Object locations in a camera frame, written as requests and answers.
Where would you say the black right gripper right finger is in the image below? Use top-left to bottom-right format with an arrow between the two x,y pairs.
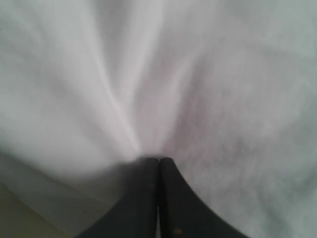
158,158 -> 244,238

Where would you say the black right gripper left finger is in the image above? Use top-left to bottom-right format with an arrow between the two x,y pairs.
79,158 -> 159,238

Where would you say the white t-shirt red lettering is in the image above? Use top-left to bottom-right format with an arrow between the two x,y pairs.
0,0 -> 317,238

